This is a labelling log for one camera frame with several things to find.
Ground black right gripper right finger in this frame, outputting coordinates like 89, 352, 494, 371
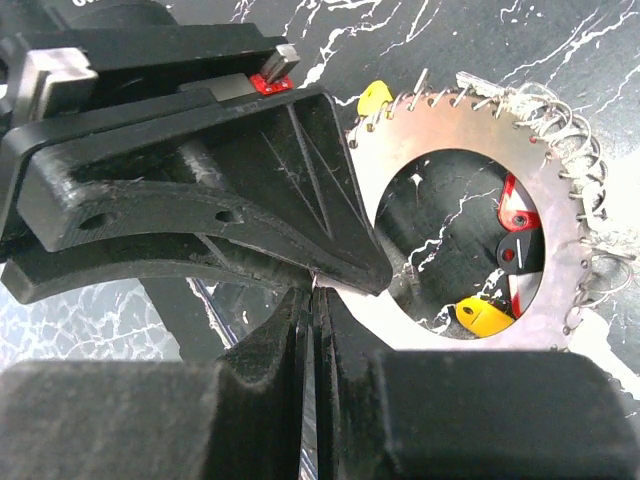
314, 288, 639, 479

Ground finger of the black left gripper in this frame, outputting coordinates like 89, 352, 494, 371
1, 234, 311, 304

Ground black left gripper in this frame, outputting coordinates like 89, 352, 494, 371
1, 1, 392, 294

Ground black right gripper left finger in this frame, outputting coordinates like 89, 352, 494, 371
1, 289, 310, 479

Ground red key tag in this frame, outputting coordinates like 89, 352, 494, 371
498, 173, 541, 232

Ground yellow key tag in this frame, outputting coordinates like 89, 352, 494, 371
356, 80, 393, 117
455, 297, 515, 338

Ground black key fob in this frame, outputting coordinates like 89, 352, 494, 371
496, 228, 545, 275

